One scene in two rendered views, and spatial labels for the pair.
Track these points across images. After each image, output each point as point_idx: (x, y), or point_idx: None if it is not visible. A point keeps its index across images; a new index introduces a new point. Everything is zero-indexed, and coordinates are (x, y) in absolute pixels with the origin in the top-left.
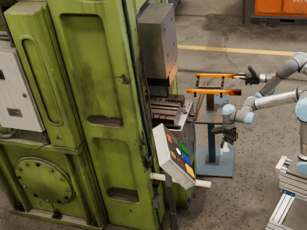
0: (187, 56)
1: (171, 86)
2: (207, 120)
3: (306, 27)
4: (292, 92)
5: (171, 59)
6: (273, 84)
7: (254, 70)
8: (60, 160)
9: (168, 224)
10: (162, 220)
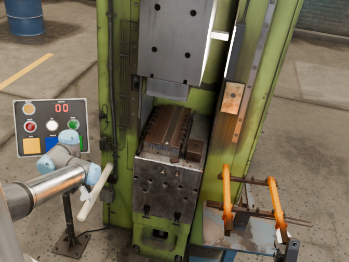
0: None
1: (222, 142)
2: (208, 220)
3: None
4: (23, 183)
5: (166, 66)
6: None
7: (295, 255)
8: None
9: (112, 233)
10: (120, 227)
